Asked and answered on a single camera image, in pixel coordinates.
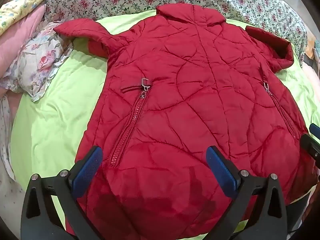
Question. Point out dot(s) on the orange cloth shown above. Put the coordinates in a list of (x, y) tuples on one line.
[(311, 45)]

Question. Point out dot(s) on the pink pillow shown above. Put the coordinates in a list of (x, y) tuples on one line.
[(17, 42)]

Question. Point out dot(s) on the green bed sheet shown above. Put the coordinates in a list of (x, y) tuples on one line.
[(57, 120)]

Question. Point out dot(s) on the white dotted sheet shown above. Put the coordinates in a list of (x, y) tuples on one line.
[(5, 142)]

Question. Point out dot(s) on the red quilted jacket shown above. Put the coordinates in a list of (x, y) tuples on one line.
[(190, 92)]

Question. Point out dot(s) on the pastel floral pillow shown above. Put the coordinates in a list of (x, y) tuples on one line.
[(42, 60)]

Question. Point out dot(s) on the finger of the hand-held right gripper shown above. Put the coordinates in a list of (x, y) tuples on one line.
[(310, 147), (315, 130)]

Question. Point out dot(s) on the rose print quilt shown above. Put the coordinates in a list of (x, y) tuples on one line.
[(125, 0)]

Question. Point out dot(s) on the peach cloth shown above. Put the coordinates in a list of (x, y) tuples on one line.
[(312, 80)]

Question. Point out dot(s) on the yellow floral cloth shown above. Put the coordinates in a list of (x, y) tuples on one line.
[(17, 10)]

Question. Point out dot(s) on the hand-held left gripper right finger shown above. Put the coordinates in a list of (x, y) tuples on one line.
[(220, 170)]

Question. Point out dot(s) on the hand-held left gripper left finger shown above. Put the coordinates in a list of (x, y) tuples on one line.
[(88, 170)]

